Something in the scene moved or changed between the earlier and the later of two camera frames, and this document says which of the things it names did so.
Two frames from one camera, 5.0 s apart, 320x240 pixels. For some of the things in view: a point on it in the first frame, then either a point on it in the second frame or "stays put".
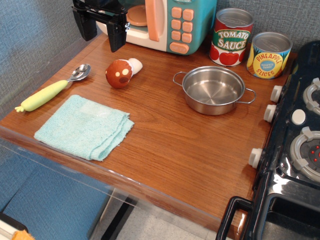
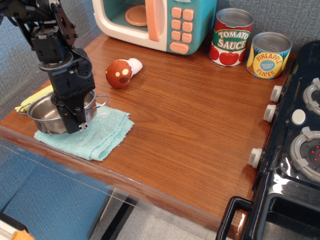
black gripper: x=112 y=11 → x=71 y=80
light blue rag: x=84 y=127 stays put
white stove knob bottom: x=254 y=157 stays put
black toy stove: x=285 y=202 stays put
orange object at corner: x=22 y=235 stays put
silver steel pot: x=210 y=90 → x=46 y=115
